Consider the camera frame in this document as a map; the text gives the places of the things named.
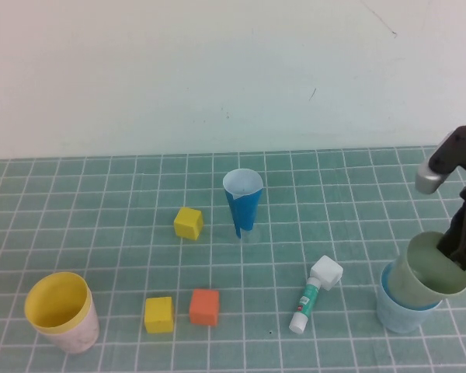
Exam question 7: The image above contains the green plastic cup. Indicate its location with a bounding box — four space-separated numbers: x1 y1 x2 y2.
386 231 466 309

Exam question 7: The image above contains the light blue plastic cup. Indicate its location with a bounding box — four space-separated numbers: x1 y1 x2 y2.
375 263 444 335

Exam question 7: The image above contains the yellow plastic cup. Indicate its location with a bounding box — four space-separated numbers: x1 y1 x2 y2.
24 271 92 336

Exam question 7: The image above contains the green grid tablecloth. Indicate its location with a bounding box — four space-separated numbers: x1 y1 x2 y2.
0 145 466 373

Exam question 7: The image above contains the white foam cube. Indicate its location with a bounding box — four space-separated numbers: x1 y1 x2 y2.
309 254 344 291

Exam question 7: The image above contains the green white glue stick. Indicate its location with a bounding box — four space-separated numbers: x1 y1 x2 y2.
288 276 322 335

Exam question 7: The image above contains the blue paper cone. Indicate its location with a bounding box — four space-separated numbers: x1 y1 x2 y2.
222 169 263 240

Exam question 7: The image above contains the orange foam cube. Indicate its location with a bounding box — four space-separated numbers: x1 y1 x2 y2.
189 288 221 327

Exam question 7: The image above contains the yellow foam cube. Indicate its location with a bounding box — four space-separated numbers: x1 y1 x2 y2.
173 207 204 241
144 296 175 334

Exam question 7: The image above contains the pink plastic cup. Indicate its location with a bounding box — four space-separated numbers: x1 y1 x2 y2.
33 295 101 355

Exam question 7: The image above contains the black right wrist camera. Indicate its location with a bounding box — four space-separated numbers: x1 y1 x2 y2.
414 122 466 194

